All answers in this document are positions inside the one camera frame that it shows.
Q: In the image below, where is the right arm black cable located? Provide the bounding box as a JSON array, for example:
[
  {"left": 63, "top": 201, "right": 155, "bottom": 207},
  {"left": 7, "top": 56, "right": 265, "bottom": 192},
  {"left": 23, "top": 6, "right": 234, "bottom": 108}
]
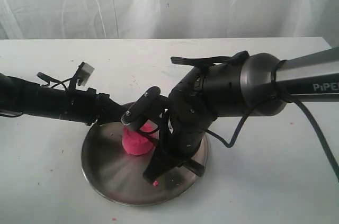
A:
[{"left": 206, "top": 59, "right": 339, "bottom": 182}]

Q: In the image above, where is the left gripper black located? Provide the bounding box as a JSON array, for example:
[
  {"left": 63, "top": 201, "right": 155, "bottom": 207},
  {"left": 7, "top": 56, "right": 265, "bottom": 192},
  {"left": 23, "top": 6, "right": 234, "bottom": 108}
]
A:
[{"left": 34, "top": 87, "right": 127, "bottom": 125}]

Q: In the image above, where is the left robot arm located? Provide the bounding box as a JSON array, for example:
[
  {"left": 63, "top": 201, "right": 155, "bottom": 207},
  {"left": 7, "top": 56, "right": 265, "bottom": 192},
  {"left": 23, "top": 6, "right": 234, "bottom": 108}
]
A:
[{"left": 1, "top": 74, "right": 127, "bottom": 125}]

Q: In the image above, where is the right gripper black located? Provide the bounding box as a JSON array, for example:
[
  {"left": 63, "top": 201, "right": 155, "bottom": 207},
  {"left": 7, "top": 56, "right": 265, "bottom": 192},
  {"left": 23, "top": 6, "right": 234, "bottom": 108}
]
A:
[{"left": 142, "top": 80, "right": 217, "bottom": 183}]

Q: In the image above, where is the pink dough lump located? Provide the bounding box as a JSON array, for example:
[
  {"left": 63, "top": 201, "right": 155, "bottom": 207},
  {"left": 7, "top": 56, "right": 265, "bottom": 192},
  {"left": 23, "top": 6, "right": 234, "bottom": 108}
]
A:
[{"left": 122, "top": 126, "right": 154, "bottom": 156}]

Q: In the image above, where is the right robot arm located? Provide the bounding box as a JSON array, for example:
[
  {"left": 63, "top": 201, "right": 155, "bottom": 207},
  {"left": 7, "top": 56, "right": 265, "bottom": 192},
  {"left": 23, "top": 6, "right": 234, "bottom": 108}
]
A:
[{"left": 143, "top": 48, "right": 338, "bottom": 183}]

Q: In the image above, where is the white backdrop curtain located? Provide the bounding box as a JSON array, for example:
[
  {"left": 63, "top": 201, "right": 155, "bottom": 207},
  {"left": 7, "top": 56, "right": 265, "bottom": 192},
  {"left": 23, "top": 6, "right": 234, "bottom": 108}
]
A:
[{"left": 1, "top": 0, "right": 338, "bottom": 45}]

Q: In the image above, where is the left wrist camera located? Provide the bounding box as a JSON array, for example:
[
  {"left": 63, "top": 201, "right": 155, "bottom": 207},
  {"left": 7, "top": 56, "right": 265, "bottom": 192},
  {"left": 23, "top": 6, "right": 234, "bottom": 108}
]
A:
[{"left": 75, "top": 62, "right": 94, "bottom": 86}]

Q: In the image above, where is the round stainless steel plate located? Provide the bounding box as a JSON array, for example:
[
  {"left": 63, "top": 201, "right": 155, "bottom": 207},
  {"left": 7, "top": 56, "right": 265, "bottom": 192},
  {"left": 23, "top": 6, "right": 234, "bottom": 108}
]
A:
[{"left": 81, "top": 122, "right": 199, "bottom": 206}]

